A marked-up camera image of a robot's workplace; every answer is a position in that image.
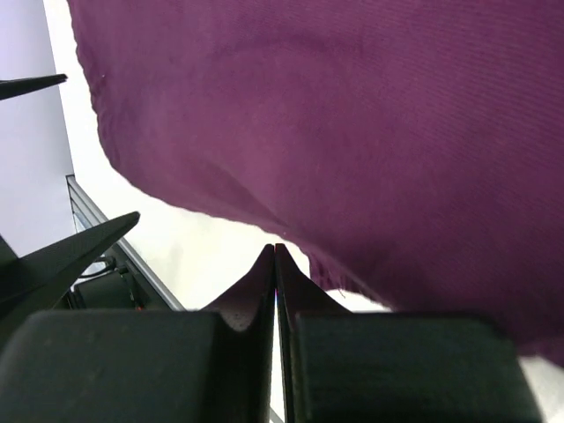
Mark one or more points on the aluminium mounting rail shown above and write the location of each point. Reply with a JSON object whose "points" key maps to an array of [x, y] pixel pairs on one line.
{"points": [[153, 292]]}

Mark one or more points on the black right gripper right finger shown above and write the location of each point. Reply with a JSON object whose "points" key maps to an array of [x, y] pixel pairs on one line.
{"points": [[340, 366]]}

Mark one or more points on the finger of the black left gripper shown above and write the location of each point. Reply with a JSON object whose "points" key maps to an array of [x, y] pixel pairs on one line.
{"points": [[17, 87], [37, 281]]}

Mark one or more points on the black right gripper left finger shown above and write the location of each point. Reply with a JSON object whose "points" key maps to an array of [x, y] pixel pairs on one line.
{"points": [[211, 365]]}

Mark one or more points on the purple cloth drape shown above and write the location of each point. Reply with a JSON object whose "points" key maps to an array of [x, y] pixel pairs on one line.
{"points": [[413, 150]]}

